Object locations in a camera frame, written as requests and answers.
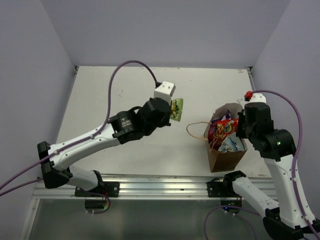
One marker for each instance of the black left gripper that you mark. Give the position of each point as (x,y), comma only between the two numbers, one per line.
(166,121)

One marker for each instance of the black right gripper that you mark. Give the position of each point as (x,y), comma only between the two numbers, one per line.
(240,132)

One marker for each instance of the green snack packet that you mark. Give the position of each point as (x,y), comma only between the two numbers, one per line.
(176,109)

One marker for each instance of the pale blue snack packet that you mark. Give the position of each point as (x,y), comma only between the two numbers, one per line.
(231,144)

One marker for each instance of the red mixed snack bag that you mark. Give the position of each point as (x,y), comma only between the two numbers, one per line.
(223,129)

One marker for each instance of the brown paper bag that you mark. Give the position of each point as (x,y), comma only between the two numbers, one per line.
(218,161)

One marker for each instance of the purple snack bag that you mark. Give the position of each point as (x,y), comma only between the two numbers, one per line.
(226,116)

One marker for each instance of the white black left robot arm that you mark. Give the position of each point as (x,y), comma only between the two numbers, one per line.
(57,160)

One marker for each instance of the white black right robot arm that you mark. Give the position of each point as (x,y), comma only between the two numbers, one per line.
(289,217)

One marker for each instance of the aluminium table edge strip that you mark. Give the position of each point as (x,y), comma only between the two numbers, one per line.
(249,70)

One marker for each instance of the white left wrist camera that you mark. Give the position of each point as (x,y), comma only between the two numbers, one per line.
(164,90)

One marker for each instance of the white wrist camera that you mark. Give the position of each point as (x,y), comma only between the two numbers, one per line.
(164,90)
(254,97)

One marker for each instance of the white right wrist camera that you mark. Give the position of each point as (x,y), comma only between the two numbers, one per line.
(254,97)

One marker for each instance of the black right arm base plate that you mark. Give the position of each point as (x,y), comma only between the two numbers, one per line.
(216,189)

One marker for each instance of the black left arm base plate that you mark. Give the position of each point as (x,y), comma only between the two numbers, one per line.
(109,189)

